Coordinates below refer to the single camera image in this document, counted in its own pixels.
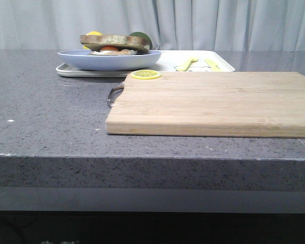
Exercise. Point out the cream bear tray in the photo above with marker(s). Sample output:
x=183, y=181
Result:
x=167, y=62

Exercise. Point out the wooden cutting board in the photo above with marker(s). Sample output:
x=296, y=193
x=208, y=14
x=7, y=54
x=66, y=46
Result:
x=216, y=104

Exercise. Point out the grey curtain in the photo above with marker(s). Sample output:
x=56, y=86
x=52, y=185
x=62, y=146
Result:
x=172, y=25

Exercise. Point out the bread slice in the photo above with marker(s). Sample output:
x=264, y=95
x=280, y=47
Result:
x=115, y=53
x=97, y=42

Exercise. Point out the yellow plastic knife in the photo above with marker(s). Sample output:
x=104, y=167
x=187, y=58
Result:
x=213, y=65

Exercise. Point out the metal cutting board handle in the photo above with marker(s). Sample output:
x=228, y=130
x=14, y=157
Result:
x=113, y=94

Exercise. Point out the yellow plastic fork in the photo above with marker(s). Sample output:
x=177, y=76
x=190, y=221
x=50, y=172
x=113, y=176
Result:
x=186, y=64

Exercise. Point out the light blue round plate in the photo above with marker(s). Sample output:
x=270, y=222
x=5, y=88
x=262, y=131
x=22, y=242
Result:
x=83, y=60

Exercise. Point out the fried egg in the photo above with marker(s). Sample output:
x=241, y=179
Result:
x=105, y=48

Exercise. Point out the green lime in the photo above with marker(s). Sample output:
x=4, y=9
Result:
x=143, y=35

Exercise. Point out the lemon slice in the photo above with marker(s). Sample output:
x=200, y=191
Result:
x=145, y=74

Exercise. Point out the left yellow lemon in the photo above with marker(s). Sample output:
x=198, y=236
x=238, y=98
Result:
x=96, y=33

